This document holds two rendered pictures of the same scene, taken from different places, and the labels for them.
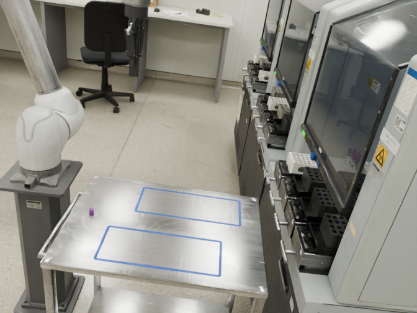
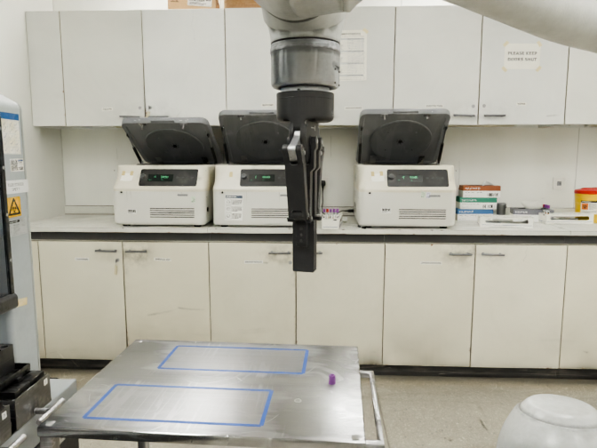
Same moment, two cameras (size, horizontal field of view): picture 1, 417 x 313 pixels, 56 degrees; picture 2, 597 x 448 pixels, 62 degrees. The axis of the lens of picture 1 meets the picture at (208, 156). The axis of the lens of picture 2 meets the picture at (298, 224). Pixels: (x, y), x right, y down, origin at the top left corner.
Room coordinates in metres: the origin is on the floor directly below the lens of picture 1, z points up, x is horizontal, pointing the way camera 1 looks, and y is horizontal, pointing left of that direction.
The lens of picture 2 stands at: (1.99, 0.37, 1.31)
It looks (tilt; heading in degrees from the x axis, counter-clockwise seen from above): 8 degrees down; 186
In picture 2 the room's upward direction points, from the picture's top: straight up
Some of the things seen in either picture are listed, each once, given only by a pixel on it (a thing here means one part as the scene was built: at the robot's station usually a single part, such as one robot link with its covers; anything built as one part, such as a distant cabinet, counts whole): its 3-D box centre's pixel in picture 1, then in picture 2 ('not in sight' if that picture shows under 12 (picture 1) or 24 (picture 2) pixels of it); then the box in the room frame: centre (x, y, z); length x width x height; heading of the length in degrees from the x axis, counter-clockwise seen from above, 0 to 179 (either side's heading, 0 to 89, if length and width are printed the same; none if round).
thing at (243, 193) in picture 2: not in sight; (265, 167); (-1.15, -0.18, 1.24); 0.62 x 0.56 x 0.69; 4
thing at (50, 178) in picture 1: (39, 169); not in sight; (1.29, 0.66, 0.73); 0.22 x 0.18 x 0.06; 3
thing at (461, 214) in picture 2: not in sight; (471, 213); (-1.38, 1.16, 0.94); 0.23 x 0.13 x 0.07; 98
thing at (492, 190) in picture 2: not in sight; (480, 188); (-1.38, 1.20, 1.10); 0.24 x 0.13 x 0.10; 92
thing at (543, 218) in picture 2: not in sight; (565, 218); (-1.25, 1.70, 0.93); 0.30 x 0.10 x 0.06; 96
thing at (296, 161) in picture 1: (322, 167); not in sight; (1.47, -0.49, 0.83); 0.30 x 0.10 x 0.06; 93
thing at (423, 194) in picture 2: not in sight; (401, 167); (-1.20, 0.68, 1.25); 0.62 x 0.56 x 0.69; 3
